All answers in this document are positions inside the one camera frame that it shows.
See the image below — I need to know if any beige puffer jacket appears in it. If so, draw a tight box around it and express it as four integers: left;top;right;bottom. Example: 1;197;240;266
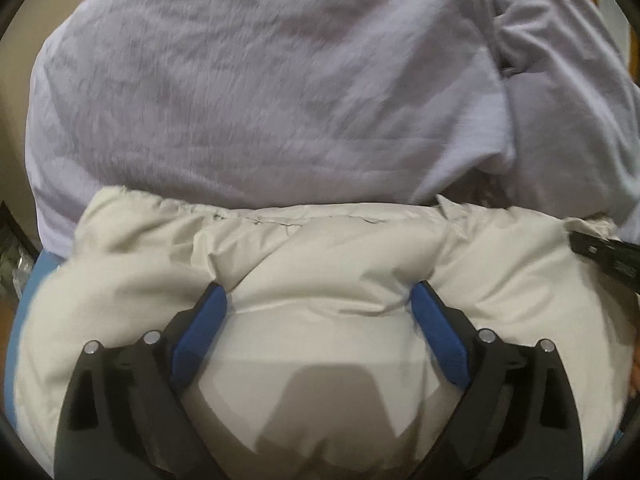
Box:
14;188;637;479

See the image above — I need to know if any blue white striped bedsheet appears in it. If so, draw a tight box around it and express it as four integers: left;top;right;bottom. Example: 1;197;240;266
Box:
3;250;63;430

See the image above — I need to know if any dark bedside furniture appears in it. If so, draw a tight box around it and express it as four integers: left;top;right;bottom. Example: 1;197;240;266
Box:
0;202;39;304

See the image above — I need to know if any lavender duvet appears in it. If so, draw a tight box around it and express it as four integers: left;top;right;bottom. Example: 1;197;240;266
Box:
25;0;639;256

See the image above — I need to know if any wooden door frame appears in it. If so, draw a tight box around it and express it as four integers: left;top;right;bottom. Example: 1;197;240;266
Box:
592;0;634;72

